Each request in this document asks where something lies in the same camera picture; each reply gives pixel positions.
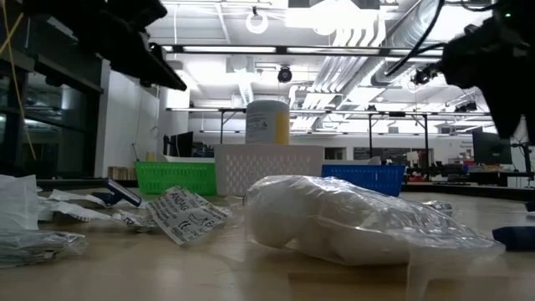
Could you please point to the small yellow container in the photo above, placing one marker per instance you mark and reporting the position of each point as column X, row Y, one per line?
column 150, row 157

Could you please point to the small wooden crate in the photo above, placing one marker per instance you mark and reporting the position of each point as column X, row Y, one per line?
column 121, row 173

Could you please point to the white canister yellow label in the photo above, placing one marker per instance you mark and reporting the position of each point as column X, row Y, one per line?
column 265, row 123

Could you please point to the clear plastic bag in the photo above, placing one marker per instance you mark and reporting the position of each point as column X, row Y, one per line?
column 37, row 248

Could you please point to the white solid plastic bin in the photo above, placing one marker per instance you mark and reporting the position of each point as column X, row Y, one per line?
column 188, row 159
column 347, row 161

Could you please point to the blue plastic basket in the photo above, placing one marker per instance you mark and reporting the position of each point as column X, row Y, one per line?
column 363, row 177

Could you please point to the white perforated plastic basket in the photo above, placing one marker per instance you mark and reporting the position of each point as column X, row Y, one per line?
column 267, row 169

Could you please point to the small printed packet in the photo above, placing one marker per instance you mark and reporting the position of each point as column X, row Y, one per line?
column 138, row 220

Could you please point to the black computer monitor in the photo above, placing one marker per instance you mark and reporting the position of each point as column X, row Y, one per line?
column 492, row 148
column 184, row 144

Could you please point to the printed bandage packet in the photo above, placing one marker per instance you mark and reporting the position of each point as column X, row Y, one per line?
column 186, row 215

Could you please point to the green plastic basket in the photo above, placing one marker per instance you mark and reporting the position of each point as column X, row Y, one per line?
column 175, row 177

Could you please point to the white paper packet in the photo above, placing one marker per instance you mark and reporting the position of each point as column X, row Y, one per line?
column 71, row 211
column 71, row 195

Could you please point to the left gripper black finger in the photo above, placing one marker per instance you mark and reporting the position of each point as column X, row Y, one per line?
column 146, row 62

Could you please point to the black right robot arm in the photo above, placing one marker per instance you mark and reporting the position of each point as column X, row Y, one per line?
column 518, row 10

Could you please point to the black monitor stand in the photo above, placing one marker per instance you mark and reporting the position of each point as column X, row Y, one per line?
column 526, row 159

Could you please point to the dark blue slim case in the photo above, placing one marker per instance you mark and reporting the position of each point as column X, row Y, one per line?
column 516, row 239
column 119, row 194

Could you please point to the large clear bag white contents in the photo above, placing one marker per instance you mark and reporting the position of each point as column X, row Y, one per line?
column 334, row 221

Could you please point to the cluttered background desk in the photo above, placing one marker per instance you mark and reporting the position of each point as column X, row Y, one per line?
column 460, row 171

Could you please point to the black ceiling spotlight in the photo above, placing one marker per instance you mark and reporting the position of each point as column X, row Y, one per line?
column 423, row 76
column 284, row 74

